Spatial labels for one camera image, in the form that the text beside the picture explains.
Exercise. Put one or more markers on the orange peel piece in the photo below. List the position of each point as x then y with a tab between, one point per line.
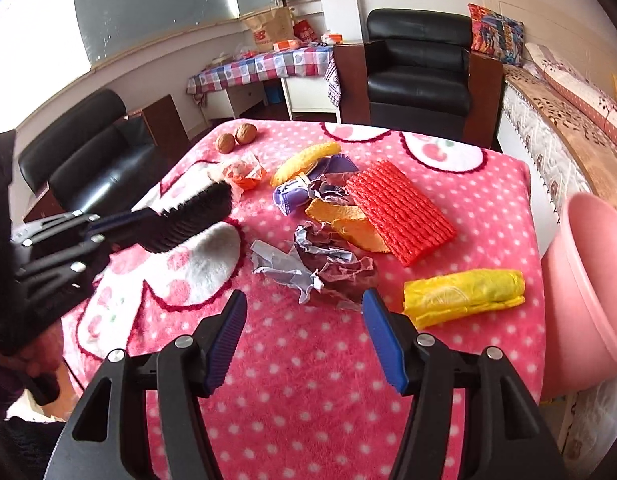
333	210
361	237

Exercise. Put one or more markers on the rolled yellow plastic bag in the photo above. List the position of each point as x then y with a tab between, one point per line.
463	292

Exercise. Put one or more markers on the red foam fruit net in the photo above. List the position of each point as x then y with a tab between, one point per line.
398	212

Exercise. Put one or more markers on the white side table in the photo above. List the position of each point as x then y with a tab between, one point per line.
238	95

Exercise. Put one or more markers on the small white box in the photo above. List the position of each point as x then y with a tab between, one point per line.
222	59

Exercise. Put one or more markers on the wide grey window blind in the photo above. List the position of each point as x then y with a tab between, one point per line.
153	0

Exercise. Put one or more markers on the colourful printed cushion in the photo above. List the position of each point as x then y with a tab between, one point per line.
496	30

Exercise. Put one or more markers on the purple paper wrapper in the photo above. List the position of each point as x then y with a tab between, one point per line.
293	195

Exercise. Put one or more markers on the person's left hand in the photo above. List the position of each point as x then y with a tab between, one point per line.
41	352

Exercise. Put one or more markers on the orange clear plastic wrapper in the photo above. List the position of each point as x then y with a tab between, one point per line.
243	172

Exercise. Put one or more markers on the pink plastic bin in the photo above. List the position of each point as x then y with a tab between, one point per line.
583	300

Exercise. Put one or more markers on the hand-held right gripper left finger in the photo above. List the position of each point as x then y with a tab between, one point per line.
228	340

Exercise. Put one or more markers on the bed with patterned cover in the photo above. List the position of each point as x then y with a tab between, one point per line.
578	140

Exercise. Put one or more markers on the checkered tablecloth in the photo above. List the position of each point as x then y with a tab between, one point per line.
268	65

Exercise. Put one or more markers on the pink dotted fleece blanket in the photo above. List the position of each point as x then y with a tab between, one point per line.
313	385

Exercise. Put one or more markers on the yellow foam fruit net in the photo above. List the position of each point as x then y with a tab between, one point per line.
306	162

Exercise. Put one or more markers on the brown paper bag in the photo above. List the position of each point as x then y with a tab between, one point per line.
268	30

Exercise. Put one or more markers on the small blue bin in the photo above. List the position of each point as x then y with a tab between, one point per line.
272	92

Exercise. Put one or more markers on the small brown walnut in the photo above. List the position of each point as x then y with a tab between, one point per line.
225	142

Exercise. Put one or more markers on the red paper bag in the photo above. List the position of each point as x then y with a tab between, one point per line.
304	32

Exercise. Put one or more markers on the crumpled silver wrapper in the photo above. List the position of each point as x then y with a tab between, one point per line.
278	267

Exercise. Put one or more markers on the clear plastic bag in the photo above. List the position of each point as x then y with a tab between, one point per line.
246	52

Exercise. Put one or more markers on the crumpled maroon foil wrapper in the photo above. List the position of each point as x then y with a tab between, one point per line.
338	265

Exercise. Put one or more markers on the large brown walnut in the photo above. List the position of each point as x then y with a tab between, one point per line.
246	133

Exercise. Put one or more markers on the orange and white box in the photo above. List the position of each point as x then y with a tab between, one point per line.
333	37

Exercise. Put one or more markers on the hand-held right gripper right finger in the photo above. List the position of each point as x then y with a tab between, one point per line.
383	340

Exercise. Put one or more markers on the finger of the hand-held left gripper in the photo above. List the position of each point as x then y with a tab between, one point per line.
188	220
63	275

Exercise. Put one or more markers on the black leather armchair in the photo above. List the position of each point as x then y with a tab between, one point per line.
416	70
83	160

